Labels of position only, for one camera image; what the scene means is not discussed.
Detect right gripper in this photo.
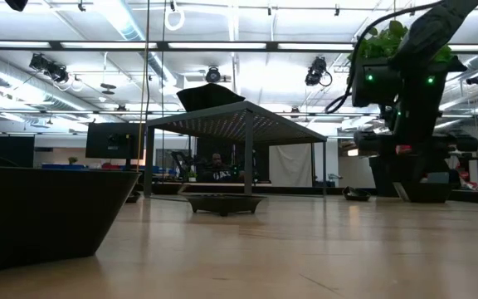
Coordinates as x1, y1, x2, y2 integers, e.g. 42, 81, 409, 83
354, 106, 478, 190

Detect overhead LED light bar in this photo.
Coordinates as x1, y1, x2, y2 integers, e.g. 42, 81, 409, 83
0, 39, 478, 53

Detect black ceiling fixture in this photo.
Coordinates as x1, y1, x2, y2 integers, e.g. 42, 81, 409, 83
4, 0, 29, 12

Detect large black planter box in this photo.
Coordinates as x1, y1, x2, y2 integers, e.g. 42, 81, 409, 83
0, 165, 142, 275

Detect potted green plant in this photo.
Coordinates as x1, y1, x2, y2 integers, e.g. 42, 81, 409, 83
349, 19, 456, 197

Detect dark screen panel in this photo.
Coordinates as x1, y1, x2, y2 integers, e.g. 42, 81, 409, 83
0, 119, 36, 169

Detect white hanging sheet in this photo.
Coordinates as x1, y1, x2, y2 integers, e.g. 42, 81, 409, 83
268, 143, 314, 188

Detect black hanging cable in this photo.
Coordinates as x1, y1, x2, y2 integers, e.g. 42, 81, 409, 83
143, 0, 153, 125

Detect grey perforated metal rack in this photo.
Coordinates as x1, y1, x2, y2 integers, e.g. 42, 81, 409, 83
143, 100, 329, 199

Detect grey box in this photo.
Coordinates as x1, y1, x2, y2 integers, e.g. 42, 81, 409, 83
425, 172, 450, 184

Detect black aluminium table frame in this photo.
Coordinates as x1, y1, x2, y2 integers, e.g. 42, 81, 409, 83
151, 182, 478, 205

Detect white cable loop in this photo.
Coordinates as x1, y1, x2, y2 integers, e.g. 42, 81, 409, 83
163, 7, 186, 32

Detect black small square plate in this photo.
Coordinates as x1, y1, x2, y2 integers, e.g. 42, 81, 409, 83
185, 193, 267, 218

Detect person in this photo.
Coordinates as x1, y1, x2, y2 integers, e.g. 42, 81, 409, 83
199, 152, 240, 183

